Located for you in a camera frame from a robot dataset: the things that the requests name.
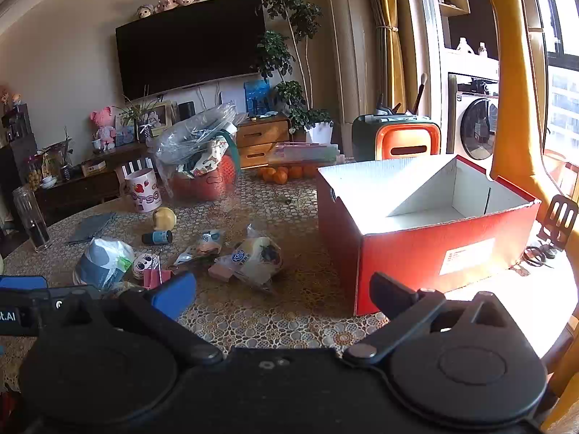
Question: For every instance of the red mesh basket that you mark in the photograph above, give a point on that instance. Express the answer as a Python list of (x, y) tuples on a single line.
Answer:
[(203, 185)]

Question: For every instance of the white plastic snack bag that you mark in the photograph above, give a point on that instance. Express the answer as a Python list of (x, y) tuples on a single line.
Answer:
[(102, 262)]

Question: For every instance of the pink plush doll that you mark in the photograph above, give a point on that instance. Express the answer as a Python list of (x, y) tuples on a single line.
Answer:
[(105, 126)]

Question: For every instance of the grass plant in vase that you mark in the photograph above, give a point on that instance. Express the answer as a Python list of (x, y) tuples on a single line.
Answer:
[(135, 113)]

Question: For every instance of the dark wooden shelf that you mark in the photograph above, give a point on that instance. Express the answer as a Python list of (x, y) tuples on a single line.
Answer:
[(18, 144)]

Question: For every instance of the white cardboard box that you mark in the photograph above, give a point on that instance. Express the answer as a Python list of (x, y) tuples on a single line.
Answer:
[(407, 257)]

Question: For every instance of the white bowl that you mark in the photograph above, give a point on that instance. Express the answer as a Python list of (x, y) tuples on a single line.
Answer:
[(47, 181)]

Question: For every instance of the small blue bottle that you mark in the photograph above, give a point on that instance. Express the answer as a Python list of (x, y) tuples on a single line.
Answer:
[(158, 237)]

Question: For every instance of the yellow ball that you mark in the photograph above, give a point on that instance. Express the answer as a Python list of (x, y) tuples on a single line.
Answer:
[(163, 219)]

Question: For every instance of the makeup brush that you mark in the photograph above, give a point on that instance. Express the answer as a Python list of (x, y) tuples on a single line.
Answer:
[(421, 92)]

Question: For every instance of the grey cloth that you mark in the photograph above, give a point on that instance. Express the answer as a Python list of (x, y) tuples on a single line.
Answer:
[(92, 228)]

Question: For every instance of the white egg face toy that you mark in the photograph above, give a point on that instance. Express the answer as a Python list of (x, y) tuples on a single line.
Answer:
[(142, 264)]

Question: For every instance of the yellow giraffe figure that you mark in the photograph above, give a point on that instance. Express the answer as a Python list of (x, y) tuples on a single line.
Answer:
[(515, 99)]

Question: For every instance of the black flat television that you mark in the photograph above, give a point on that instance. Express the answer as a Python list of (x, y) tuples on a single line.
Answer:
[(190, 45)]

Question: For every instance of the orange and green storage bin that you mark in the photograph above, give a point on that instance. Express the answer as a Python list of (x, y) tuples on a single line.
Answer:
[(409, 140)]

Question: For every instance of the yellow curtain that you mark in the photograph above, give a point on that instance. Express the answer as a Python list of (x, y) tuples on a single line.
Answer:
[(389, 54)]

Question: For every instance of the tall green potted plant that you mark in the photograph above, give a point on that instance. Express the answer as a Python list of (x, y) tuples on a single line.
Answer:
[(289, 9)]

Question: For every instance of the clear plastic bag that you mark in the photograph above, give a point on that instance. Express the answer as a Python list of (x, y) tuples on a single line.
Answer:
[(194, 131)]

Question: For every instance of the blue printed box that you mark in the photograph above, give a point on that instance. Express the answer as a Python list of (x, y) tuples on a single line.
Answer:
[(257, 97)]

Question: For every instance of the black walkie talkie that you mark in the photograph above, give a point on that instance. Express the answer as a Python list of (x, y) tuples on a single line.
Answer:
[(382, 106)]

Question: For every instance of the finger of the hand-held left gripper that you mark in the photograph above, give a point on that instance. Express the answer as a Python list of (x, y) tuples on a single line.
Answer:
[(22, 281)]

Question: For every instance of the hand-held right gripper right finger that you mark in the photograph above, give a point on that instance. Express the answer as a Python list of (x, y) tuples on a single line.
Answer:
[(391, 291)]

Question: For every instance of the dark wooden television cabinet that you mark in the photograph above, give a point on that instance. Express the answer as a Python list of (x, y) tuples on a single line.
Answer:
[(77, 190)]

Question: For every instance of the white plant pot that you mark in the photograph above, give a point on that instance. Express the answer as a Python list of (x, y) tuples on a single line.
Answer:
[(320, 133)]

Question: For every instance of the brown snack packet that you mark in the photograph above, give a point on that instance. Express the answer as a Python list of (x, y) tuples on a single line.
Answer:
[(203, 246)]

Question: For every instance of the pink binder clip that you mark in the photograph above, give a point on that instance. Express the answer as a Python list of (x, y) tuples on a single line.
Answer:
[(154, 278)]

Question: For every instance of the white printed mug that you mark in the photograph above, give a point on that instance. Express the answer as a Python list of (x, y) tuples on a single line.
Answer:
[(142, 192)]

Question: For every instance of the clear glass bottle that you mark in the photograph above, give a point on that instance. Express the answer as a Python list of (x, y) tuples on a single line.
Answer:
[(31, 217)]

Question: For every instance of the yellow snack packet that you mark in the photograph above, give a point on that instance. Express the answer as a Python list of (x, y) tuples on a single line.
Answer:
[(258, 257)]

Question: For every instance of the small plush toy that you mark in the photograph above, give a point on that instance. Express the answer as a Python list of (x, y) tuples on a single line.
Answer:
[(145, 10), (166, 5)]

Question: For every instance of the wooden drawer cabinet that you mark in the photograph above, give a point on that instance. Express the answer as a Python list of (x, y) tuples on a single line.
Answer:
[(262, 133)]

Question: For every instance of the pink clear plastic pouch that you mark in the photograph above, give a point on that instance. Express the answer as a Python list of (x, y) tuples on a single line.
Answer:
[(303, 151)]

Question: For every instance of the white detergent bottle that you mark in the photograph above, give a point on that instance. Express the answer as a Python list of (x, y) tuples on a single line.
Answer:
[(483, 49), (462, 46)]

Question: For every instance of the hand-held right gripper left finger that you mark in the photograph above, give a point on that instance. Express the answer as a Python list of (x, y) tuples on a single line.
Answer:
[(174, 294)]

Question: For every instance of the picture frame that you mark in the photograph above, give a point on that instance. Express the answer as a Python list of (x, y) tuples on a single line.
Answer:
[(156, 120)]

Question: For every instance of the white washing machine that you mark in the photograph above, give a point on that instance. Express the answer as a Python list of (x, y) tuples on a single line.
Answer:
[(475, 131)]

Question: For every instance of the black speaker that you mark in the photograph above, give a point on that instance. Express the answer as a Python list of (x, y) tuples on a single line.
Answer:
[(186, 110)]

